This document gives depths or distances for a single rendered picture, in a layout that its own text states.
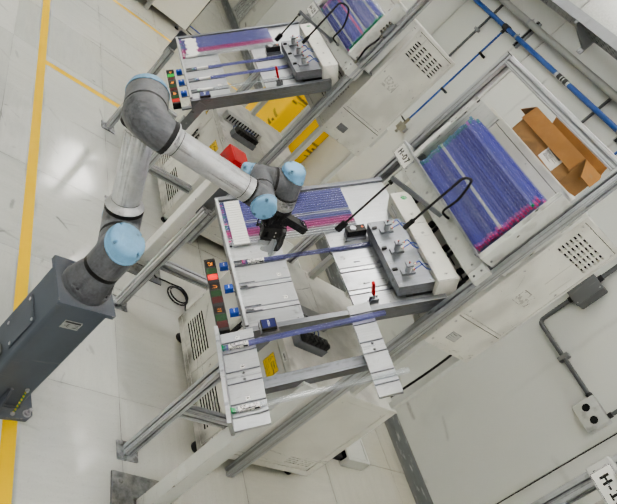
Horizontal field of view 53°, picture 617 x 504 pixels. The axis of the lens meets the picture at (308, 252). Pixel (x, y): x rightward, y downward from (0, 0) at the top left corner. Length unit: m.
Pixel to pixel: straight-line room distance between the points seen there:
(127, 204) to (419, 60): 1.94
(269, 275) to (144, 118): 0.83
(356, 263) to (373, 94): 1.31
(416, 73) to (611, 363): 1.77
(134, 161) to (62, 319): 0.51
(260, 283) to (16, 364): 0.81
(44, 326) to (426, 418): 2.53
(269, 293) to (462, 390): 1.91
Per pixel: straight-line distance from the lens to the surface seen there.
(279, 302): 2.12
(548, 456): 3.51
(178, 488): 2.23
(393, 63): 3.31
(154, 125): 1.61
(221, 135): 3.42
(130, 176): 1.84
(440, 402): 3.86
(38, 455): 2.29
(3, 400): 2.23
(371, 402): 2.63
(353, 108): 3.36
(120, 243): 1.81
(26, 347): 2.04
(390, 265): 2.20
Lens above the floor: 1.75
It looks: 21 degrees down
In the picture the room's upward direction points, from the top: 48 degrees clockwise
